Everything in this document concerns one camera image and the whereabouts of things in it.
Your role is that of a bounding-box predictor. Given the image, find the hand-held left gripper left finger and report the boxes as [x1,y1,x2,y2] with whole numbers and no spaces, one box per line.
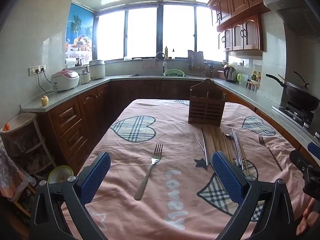
[29,152,111,240]

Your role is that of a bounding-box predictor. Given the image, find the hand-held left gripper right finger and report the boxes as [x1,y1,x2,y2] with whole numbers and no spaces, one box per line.
[212,151,297,240]

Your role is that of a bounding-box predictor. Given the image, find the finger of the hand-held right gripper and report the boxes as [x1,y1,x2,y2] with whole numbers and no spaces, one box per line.
[289,149,320,200]
[307,142,320,159]

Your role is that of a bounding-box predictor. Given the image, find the row of wooden chopsticks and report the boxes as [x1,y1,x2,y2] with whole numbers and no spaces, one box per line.
[209,131,250,176]

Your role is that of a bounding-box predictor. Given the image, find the wooden utensil holder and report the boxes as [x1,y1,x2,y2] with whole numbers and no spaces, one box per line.
[188,79,227,127]

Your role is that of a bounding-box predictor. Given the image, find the person's right hand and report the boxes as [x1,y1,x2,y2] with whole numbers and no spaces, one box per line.
[297,197,320,237]

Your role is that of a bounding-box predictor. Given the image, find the metal chopstick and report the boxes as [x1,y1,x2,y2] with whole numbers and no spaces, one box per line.
[201,127,209,170]
[234,130,246,172]
[196,137,208,167]
[231,128,242,167]

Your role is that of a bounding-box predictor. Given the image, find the slim silver fork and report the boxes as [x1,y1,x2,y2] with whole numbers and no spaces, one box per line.
[258,135,283,172]

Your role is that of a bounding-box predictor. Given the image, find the yellow green bowl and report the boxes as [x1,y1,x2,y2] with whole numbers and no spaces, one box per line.
[47,165,74,184]

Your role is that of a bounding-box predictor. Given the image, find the gas stove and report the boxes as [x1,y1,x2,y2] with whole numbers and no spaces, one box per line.
[272,101,320,135]

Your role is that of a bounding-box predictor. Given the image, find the silver spoon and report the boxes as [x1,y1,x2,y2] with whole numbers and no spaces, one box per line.
[225,133,238,165]

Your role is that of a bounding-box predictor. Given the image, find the large silver fork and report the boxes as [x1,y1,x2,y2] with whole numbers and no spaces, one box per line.
[134,143,163,201]

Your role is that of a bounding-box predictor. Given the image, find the black wok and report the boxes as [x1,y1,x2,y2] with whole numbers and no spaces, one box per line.
[265,71,320,112]

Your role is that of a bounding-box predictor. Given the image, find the wooden lower cabinets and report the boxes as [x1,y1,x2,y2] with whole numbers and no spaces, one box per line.
[49,79,309,173]

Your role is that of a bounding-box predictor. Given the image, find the wooden cabinets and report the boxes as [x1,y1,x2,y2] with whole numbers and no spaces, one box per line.
[49,79,309,173]
[207,0,293,53]

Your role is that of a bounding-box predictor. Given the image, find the pink heart printed tablecloth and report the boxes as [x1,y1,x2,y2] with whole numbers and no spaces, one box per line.
[61,99,313,240]

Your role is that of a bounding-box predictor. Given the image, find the white plastic storage shelf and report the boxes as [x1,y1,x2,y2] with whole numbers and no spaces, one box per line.
[0,112,57,180]

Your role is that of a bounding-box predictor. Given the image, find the floral cloth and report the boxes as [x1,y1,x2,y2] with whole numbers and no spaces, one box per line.
[0,140,35,202]

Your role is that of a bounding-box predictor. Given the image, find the spice jar set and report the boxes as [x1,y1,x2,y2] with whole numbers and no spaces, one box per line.
[247,80,260,92]

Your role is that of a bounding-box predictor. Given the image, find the grey kitchen countertop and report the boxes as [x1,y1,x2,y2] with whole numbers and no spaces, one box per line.
[21,74,320,147]

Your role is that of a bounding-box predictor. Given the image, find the steel electric kettle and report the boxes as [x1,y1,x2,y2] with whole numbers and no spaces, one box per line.
[223,64,237,83]

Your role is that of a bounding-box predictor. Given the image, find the pink and white rice cooker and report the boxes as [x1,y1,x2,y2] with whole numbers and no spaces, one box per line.
[51,69,80,92]

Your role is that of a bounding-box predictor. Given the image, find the tall white rice cooker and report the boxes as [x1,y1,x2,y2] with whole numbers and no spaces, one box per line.
[87,59,106,80]

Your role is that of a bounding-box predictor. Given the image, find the kitchen sink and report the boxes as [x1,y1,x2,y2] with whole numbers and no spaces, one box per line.
[129,73,188,78]

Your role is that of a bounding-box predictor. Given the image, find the green colander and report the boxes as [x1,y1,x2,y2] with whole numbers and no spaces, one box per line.
[164,69,185,77]

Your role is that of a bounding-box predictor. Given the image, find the dish drying rack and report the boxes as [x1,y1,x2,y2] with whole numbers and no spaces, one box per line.
[187,50,208,75]

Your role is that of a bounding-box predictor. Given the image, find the chrome kitchen faucet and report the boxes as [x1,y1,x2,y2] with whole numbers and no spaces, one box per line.
[155,51,167,75]

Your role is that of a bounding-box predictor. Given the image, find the wooden upper cabinets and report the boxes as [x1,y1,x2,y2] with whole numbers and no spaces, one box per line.
[207,0,293,53]

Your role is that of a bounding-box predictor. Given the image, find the steel range hood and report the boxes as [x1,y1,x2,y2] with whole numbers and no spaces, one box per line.
[262,0,320,38]

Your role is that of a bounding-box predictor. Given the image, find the large kitchen window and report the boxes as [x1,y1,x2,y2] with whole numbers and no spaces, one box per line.
[95,4,225,62]

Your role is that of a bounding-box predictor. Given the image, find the black power cable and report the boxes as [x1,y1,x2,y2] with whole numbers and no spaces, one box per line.
[37,70,59,93]

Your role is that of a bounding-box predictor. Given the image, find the white wall socket strip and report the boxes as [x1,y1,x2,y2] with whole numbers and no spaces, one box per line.
[28,64,47,76]

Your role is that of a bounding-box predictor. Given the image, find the tropical fruit wall poster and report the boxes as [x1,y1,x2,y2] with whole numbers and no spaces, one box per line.
[65,2,95,58]

